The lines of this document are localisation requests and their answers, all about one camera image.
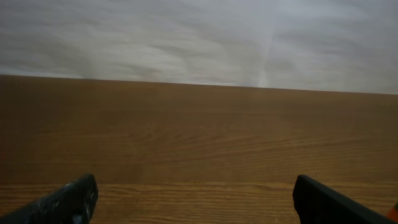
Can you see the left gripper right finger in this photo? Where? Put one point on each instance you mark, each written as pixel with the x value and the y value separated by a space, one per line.
pixel 323 205

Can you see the orange cube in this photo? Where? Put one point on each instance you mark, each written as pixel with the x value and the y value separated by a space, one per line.
pixel 394 214

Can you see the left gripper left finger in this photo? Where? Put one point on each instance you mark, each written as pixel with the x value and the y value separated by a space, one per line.
pixel 62 205

